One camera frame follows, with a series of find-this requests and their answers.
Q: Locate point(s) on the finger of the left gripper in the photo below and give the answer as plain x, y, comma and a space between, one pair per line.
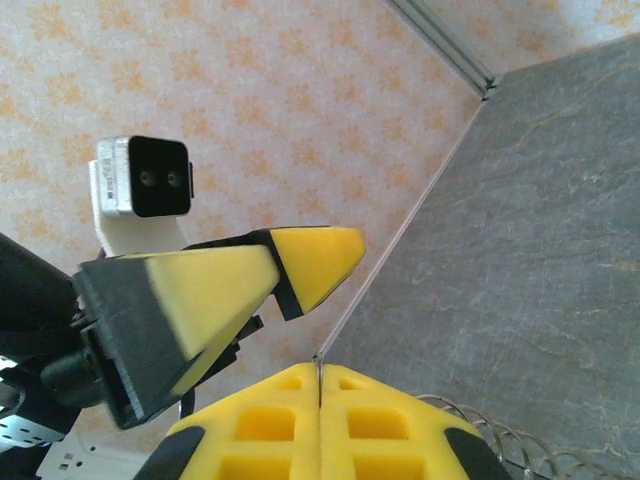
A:
200, 300
315, 265

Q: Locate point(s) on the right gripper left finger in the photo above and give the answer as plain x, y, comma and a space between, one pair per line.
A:
250, 425

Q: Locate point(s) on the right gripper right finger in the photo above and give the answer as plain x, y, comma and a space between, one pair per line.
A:
390, 425

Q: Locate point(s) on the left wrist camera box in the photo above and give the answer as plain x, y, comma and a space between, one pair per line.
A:
155, 175

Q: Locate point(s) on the aluminium corner post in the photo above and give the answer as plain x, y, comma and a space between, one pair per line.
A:
445, 45

